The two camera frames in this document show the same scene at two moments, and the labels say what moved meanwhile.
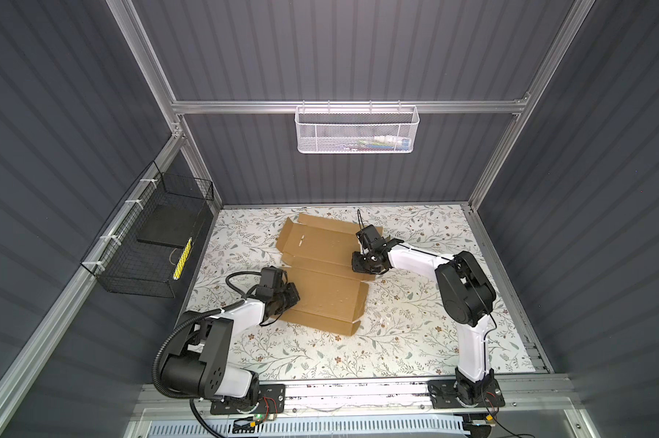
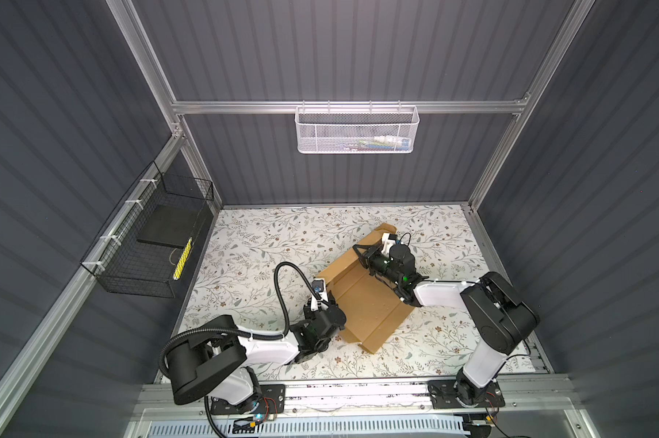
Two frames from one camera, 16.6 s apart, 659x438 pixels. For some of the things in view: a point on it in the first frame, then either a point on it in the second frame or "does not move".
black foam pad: x=172 y=224 does not move
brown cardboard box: x=319 y=255 → x=371 y=307
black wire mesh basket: x=137 y=245 does not move
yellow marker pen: x=183 y=258 does not move
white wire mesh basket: x=357 y=129 does not move
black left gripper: x=291 y=294 → x=307 y=313
